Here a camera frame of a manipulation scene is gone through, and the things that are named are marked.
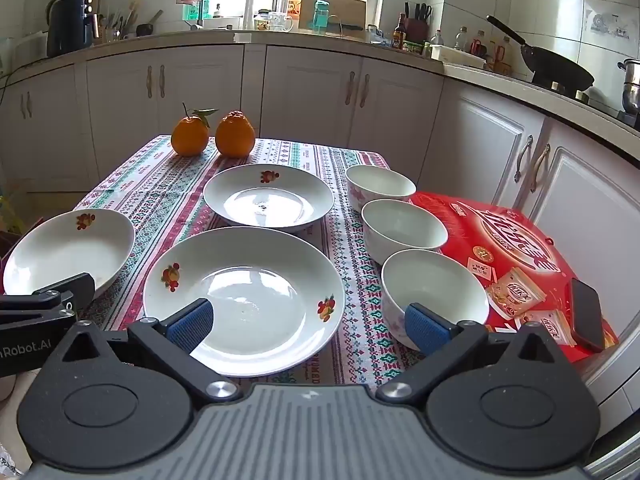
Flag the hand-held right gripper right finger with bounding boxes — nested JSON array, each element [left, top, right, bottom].
[[375, 303, 568, 403]]

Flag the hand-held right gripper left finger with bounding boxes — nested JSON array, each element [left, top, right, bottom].
[[60, 298, 238, 403]]

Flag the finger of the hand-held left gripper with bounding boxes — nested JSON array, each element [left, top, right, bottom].
[[0, 272, 96, 312]]

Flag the white plate one fruit print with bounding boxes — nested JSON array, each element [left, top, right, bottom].
[[2, 208, 136, 301]]

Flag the white bowl pink flower print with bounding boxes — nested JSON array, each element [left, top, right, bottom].
[[381, 249, 490, 352], [345, 165, 417, 213], [361, 199, 449, 266]]

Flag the white plate two fruit prints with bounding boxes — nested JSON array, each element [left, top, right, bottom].
[[143, 227, 346, 378]]

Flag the white plate with stained centre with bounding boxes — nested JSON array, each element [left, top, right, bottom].
[[203, 163, 335, 233]]

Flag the red snack bag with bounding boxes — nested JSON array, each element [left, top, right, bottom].
[[410, 191, 621, 363]]

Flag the patterned tablecloth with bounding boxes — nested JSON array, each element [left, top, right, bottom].
[[74, 135, 426, 386]]

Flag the black smartphone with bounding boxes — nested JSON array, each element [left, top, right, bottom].
[[570, 278, 606, 353]]

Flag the orange with green leaf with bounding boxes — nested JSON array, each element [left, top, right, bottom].
[[171, 102, 220, 157]]

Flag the bumpy orange without leaf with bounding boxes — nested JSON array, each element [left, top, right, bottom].
[[215, 110, 256, 157]]

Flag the white kitchen cabinets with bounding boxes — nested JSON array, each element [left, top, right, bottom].
[[0, 42, 640, 411]]

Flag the dark blue kitchen appliance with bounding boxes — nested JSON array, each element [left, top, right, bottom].
[[46, 0, 94, 58]]

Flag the utensil holder with utensils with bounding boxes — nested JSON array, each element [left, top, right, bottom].
[[97, 2, 141, 43]]

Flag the small black pot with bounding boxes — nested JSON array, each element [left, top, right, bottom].
[[136, 10, 164, 37]]

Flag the white plastic tray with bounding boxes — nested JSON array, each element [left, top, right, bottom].
[[430, 44, 487, 68]]

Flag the black wok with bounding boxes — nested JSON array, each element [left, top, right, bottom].
[[486, 15, 596, 93]]

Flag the knife block with knives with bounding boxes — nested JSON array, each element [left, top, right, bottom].
[[404, 2, 433, 44]]

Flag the metal kitchen faucet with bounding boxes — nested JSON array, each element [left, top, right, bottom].
[[165, 0, 204, 29]]

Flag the steel cooking pot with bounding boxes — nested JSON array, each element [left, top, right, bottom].
[[617, 58, 640, 116]]

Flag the brown cardboard box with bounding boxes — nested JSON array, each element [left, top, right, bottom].
[[299, 0, 368, 31]]

